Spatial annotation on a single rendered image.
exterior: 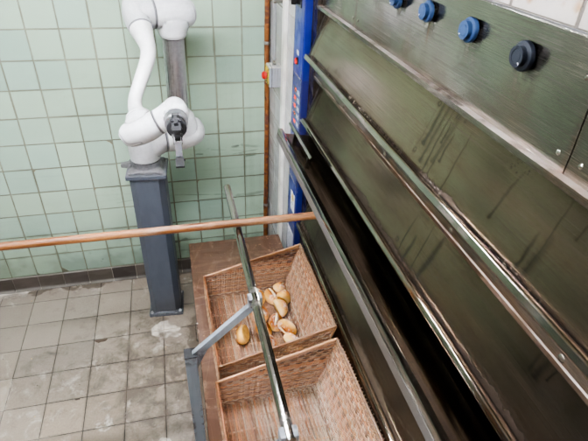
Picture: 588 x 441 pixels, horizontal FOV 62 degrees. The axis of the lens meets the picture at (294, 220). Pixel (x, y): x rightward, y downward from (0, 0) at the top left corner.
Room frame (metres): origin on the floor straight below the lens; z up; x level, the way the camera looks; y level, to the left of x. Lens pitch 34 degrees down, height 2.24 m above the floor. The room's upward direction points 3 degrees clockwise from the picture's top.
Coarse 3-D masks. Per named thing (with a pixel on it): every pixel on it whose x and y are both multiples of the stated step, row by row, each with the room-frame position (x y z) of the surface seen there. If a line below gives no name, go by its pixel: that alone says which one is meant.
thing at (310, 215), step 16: (192, 224) 1.47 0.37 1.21; (208, 224) 1.48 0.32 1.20; (224, 224) 1.49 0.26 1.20; (240, 224) 1.50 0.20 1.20; (256, 224) 1.52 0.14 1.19; (32, 240) 1.34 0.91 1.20; (48, 240) 1.34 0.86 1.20; (64, 240) 1.35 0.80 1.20; (80, 240) 1.36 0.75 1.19; (96, 240) 1.38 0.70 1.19
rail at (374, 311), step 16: (288, 144) 1.71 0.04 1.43; (304, 176) 1.47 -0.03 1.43; (320, 208) 1.27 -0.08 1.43; (336, 240) 1.11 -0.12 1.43; (352, 272) 0.97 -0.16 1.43; (368, 304) 0.86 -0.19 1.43; (384, 320) 0.80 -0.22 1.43; (384, 336) 0.76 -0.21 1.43; (400, 352) 0.71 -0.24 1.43; (400, 368) 0.67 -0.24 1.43; (416, 384) 0.63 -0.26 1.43; (416, 400) 0.60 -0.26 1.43; (432, 416) 0.56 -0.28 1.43; (432, 432) 0.53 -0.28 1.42
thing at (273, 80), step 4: (268, 64) 2.49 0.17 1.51; (276, 64) 2.50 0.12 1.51; (268, 68) 2.44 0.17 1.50; (272, 68) 2.43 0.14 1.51; (276, 68) 2.44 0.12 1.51; (280, 68) 2.44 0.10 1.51; (272, 72) 2.43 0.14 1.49; (276, 72) 2.44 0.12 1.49; (280, 72) 2.44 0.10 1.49; (268, 76) 2.44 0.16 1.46; (272, 76) 2.43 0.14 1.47; (276, 76) 2.44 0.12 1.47; (280, 76) 2.44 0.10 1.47; (268, 80) 2.44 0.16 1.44; (272, 80) 2.43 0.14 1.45; (276, 80) 2.44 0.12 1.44; (280, 80) 2.44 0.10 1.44; (268, 84) 2.44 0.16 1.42; (272, 84) 2.43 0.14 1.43; (276, 84) 2.44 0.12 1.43; (280, 84) 2.44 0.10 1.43
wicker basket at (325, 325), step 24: (240, 264) 1.77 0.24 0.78; (264, 264) 1.80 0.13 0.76; (288, 264) 1.84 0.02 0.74; (216, 288) 1.74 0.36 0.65; (240, 288) 1.77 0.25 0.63; (288, 288) 1.79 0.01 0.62; (312, 288) 1.59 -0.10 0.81; (216, 312) 1.64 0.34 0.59; (288, 312) 1.66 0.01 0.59; (312, 312) 1.52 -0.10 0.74; (312, 336) 1.31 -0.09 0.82; (216, 360) 1.24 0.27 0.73; (240, 360) 1.23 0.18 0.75; (264, 360) 1.26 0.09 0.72
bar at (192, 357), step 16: (240, 240) 1.43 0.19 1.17; (240, 256) 1.35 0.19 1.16; (256, 288) 1.18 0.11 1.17; (256, 304) 1.10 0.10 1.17; (240, 320) 1.12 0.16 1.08; (256, 320) 1.04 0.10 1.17; (208, 336) 1.11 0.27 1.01; (192, 352) 1.09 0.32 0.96; (272, 352) 0.92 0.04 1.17; (192, 368) 1.07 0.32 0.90; (272, 368) 0.86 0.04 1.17; (192, 384) 1.07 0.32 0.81; (272, 384) 0.81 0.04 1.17; (192, 400) 1.06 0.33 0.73; (192, 416) 1.06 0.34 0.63; (288, 416) 0.72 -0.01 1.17; (288, 432) 0.67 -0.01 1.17
